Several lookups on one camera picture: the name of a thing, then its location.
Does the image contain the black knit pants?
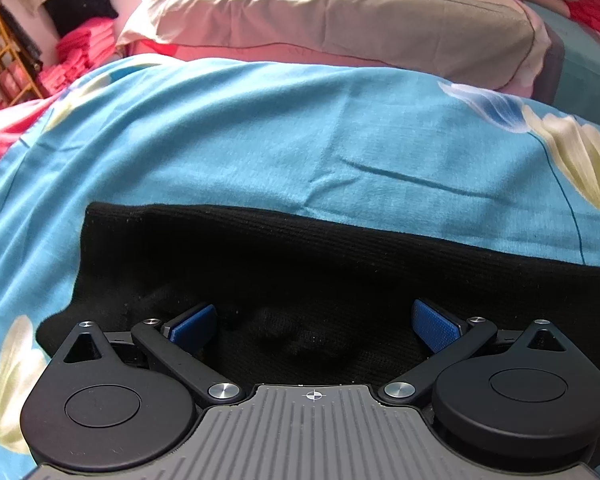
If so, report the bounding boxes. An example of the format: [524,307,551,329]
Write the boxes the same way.
[34,201,600,461]

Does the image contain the blue floral bed sheet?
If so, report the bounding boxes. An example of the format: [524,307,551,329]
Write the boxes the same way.
[0,54,600,479]

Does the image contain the teal grey striped pillow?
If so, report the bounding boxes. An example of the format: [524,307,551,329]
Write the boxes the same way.
[530,3,600,125]

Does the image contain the wooden rack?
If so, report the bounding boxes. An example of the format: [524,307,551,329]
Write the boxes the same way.
[0,4,44,110]

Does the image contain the pink folded clothes pile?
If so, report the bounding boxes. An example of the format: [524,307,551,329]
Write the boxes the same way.
[36,18,116,96]

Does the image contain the beige pillow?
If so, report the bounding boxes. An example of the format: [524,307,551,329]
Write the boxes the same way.
[119,0,552,96]

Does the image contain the black hanging garment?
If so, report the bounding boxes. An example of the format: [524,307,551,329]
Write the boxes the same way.
[43,0,119,38]

